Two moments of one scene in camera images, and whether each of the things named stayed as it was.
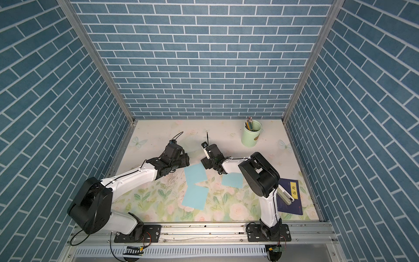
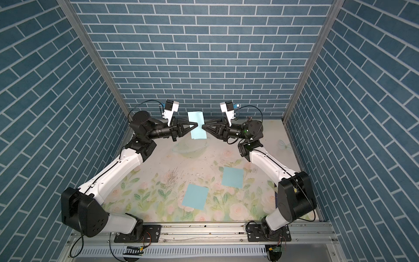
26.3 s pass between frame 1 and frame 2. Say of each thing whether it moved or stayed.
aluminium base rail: stayed
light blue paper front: stayed
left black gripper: moved
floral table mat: stayed
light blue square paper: moved
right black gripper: moved
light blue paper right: stayed
